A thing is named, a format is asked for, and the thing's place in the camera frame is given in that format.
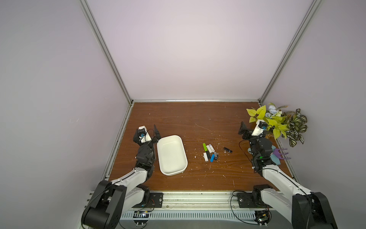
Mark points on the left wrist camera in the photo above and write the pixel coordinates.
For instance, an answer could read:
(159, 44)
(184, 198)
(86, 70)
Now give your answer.
(143, 135)

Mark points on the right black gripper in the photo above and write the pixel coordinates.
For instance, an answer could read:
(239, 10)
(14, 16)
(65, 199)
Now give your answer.
(248, 133)

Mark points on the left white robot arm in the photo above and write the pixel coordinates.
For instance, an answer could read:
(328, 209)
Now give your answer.
(111, 199)

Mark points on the white ribbed cable duct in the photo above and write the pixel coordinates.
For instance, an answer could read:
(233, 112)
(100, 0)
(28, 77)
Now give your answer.
(195, 215)

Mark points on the pink purple toy fork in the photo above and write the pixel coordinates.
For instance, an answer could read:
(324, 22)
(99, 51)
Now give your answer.
(284, 155)

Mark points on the white usb drive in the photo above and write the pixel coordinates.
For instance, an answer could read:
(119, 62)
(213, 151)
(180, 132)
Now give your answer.
(211, 149)
(205, 157)

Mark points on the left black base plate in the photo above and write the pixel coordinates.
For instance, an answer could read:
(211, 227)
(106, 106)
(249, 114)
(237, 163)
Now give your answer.
(155, 200)

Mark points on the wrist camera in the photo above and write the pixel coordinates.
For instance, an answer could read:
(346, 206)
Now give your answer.
(143, 135)
(260, 128)

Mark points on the white oval storage box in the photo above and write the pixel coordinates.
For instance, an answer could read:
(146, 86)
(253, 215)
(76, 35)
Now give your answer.
(171, 155)

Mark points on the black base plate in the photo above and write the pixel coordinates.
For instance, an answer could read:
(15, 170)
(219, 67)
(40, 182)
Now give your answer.
(245, 201)
(155, 200)

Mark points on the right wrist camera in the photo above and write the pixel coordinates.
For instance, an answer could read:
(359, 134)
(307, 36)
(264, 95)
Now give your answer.
(260, 128)

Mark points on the black grey usb drive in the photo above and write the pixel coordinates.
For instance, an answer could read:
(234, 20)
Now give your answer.
(216, 156)

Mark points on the teal leaf-shaped dish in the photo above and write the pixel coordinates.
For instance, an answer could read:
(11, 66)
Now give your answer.
(275, 156)

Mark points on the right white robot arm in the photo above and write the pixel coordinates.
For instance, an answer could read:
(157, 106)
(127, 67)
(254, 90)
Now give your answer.
(303, 208)

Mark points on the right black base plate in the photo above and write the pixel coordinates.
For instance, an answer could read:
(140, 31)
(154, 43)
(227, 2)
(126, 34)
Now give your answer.
(245, 201)

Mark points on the yellow-green potted plant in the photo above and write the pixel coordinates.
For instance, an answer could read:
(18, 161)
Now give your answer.
(272, 115)

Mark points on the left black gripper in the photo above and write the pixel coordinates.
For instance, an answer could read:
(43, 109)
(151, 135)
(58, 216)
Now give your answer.
(157, 137)

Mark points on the right small circuit board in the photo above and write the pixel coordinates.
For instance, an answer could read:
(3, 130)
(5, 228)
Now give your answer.
(263, 217)

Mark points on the small circuit board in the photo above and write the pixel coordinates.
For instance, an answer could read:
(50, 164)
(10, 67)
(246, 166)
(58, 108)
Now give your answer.
(140, 218)
(263, 217)

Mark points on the left small circuit board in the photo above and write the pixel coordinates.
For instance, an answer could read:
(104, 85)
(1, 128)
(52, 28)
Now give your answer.
(140, 218)

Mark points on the striped dark leaf plant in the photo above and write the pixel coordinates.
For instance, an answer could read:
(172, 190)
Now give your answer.
(296, 125)

